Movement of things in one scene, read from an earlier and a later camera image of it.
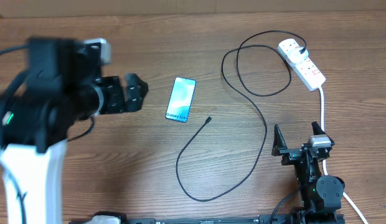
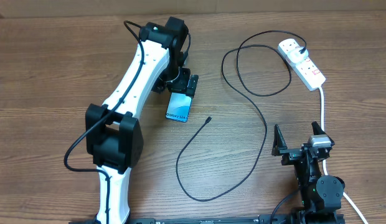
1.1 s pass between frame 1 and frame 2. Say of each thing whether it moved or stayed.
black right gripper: stayed
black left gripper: moved
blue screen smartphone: stayed
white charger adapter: stayed
